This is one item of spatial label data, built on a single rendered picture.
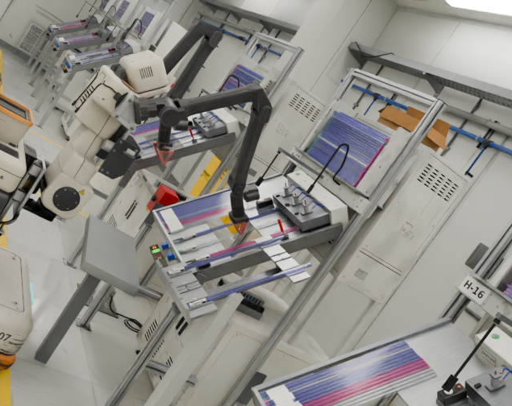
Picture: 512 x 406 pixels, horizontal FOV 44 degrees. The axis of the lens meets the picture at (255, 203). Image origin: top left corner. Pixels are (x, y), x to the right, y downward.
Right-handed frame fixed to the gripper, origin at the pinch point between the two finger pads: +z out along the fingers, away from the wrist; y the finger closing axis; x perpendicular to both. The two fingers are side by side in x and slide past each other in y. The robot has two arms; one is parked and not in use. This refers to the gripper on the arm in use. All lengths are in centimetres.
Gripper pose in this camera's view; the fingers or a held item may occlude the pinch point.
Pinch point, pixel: (240, 232)
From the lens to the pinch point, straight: 285.2
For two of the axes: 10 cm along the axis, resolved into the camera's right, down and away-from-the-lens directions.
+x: -9.3, 2.4, -2.8
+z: 0.9, 8.8, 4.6
